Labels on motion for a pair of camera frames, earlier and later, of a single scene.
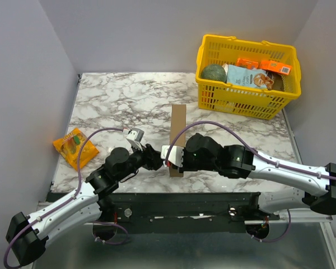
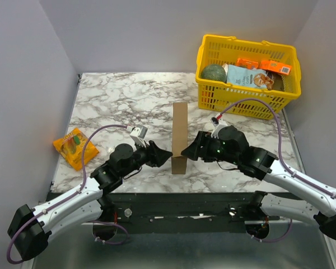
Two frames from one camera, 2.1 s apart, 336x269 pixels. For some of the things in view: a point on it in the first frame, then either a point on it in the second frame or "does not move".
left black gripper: [152, 158] does not move
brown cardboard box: [178, 114] does not move
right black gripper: [185, 161] to [200, 145]
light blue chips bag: [242, 75] does not move
